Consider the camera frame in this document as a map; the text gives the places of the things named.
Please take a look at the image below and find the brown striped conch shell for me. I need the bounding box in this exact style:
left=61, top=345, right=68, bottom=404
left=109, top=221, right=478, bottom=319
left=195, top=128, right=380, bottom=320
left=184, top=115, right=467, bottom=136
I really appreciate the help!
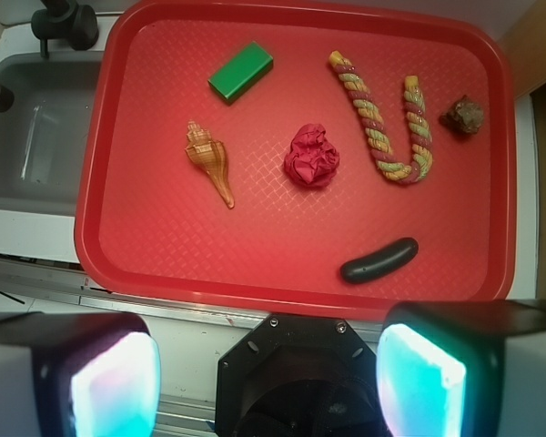
left=185, top=120, right=235, bottom=209

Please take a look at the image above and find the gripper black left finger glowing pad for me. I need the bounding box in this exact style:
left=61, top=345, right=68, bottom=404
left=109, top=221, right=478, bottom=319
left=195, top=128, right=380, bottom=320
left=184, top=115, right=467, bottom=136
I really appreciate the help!
left=0, top=312, right=161, bottom=436

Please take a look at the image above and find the crumpled red paper ball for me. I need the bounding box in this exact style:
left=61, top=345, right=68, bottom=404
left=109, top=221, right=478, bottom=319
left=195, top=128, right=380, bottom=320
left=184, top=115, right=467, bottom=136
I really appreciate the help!
left=283, top=124, right=340, bottom=189

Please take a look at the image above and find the dark green plastic pickle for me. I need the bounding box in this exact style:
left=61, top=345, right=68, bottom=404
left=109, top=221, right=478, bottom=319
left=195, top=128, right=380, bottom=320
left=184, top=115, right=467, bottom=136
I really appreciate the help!
left=339, top=237, right=419, bottom=284

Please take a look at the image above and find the grey sink basin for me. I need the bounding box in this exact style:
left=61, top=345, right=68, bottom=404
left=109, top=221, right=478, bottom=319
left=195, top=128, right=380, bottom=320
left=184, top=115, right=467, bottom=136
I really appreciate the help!
left=0, top=22, right=119, bottom=219

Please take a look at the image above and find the red plastic tray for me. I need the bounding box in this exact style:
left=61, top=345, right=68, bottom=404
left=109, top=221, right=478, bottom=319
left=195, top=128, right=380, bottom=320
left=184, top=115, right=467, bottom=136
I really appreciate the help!
left=75, top=1, right=516, bottom=320

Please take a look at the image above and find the green rectangular block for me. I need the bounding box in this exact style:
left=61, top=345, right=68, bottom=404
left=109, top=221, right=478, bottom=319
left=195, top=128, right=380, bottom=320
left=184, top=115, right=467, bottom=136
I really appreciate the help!
left=208, top=42, right=274, bottom=105

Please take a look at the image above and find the twisted multicolour rope toy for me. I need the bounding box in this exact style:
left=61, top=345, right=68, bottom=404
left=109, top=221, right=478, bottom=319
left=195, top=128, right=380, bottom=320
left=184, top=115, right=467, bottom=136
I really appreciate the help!
left=329, top=51, right=434, bottom=186

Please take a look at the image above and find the brown rock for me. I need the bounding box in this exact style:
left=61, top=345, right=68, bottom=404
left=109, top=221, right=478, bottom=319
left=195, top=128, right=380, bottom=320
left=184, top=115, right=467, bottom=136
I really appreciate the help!
left=439, top=95, right=485, bottom=135

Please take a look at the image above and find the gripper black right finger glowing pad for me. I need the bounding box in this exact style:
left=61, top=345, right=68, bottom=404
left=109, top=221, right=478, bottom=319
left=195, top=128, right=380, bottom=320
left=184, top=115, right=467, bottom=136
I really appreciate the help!
left=376, top=300, right=546, bottom=436

